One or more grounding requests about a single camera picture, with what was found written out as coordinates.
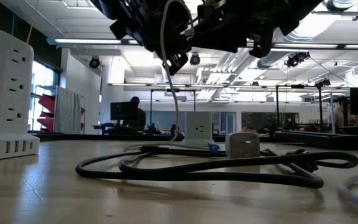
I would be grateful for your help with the black ceiling camera mount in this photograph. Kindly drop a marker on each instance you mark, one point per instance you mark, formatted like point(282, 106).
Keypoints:
point(295, 59)

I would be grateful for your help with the white cube charger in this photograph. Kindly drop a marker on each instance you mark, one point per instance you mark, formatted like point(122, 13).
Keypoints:
point(242, 146)

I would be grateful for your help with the long ceiling light strip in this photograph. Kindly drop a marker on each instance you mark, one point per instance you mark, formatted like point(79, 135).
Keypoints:
point(85, 41)

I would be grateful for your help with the black round ceiling spotlight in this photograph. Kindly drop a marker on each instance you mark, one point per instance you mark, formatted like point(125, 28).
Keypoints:
point(94, 62)
point(194, 59)

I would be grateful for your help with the white power strip tower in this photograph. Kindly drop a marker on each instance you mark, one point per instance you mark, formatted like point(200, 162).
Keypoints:
point(2, 93)

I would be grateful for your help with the blue tape tag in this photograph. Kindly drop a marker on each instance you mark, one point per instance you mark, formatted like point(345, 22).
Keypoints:
point(213, 147)

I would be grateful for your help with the small white power tower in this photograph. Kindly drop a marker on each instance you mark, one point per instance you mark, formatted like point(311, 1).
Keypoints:
point(199, 124)

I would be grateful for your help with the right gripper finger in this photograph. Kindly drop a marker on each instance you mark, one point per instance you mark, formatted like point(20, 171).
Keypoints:
point(222, 15)
point(222, 39)

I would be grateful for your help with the person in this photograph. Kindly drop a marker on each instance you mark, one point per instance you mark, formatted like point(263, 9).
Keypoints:
point(137, 116)
point(340, 116)

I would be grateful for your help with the rack with red bins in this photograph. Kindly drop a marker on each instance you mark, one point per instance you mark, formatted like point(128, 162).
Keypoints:
point(47, 102)

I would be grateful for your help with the thin ceiling light strip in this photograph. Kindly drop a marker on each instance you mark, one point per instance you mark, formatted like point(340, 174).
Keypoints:
point(129, 84)

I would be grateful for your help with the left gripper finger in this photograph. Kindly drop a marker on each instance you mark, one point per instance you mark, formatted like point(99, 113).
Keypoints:
point(176, 56)

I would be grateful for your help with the black computer monitor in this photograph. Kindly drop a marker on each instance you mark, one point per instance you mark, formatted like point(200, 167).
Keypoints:
point(118, 111)

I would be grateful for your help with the black post frame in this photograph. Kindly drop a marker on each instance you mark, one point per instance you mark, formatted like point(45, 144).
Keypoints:
point(320, 109)

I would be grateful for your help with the grey cloth panel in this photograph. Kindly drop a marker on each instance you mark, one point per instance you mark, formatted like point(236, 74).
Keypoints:
point(67, 112)

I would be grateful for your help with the silver ceiling duct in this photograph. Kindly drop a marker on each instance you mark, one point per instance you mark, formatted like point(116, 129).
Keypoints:
point(272, 60)

